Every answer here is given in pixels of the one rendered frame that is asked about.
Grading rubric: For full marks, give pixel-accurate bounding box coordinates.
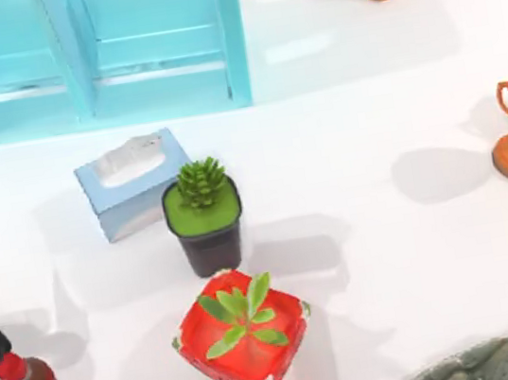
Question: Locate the black pot with green plant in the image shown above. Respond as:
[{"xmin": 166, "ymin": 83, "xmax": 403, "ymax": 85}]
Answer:
[{"xmin": 156, "ymin": 153, "xmax": 253, "ymax": 284}]

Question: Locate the light blue tissue box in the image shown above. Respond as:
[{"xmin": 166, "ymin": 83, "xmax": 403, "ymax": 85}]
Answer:
[{"xmin": 68, "ymin": 124, "xmax": 203, "ymax": 249}]

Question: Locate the red pot with green plant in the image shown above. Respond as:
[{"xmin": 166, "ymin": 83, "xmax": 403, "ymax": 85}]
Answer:
[{"xmin": 161, "ymin": 257, "xmax": 323, "ymax": 380}]

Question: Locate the light blue rack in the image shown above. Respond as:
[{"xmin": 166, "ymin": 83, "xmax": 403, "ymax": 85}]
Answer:
[{"xmin": 0, "ymin": 0, "xmax": 255, "ymax": 146}]

